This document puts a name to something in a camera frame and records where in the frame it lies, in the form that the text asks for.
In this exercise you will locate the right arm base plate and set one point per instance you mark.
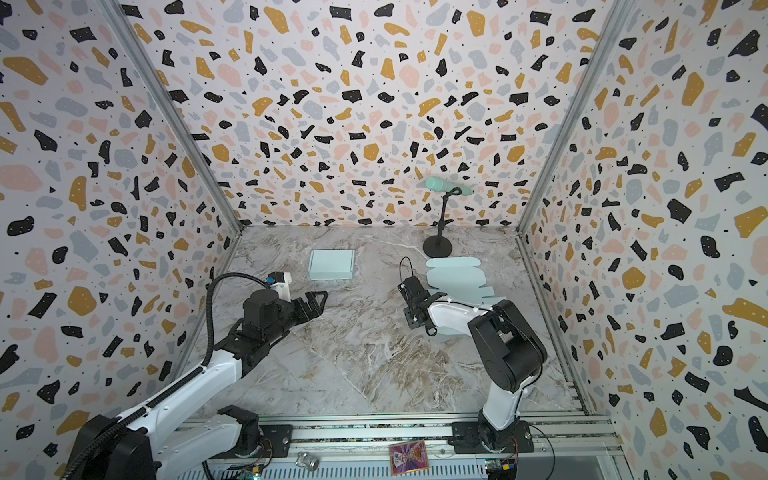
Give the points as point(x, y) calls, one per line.
point(475, 437)

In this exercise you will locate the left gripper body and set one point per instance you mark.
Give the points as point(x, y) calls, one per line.
point(280, 328)

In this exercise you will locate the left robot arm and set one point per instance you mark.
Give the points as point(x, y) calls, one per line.
point(145, 442)

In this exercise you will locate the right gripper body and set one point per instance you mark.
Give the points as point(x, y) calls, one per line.
point(417, 303)

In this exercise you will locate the circuit board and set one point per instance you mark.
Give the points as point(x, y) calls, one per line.
point(502, 468)
point(253, 471)

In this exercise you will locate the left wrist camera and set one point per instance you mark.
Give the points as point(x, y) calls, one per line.
point(280, 282)

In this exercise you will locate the circuit board right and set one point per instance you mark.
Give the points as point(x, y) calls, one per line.
point(502, 468)

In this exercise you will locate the circuit board left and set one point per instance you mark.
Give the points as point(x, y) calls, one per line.
point(253, 471)

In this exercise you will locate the black microphone stand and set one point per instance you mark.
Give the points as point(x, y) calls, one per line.
point(437, 246)

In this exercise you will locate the mint paper box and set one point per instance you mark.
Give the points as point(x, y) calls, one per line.
point(328, 265)
point(467, 293)

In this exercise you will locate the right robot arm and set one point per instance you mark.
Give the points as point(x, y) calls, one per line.
point(511, 352)

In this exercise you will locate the aluminium mounting rail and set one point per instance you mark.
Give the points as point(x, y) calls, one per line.
point(567, 445)

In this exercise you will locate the colourful square card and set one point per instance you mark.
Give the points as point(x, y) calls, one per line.
point(408, 457)

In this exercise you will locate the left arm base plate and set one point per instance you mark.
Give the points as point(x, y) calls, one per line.
point(264, 441)

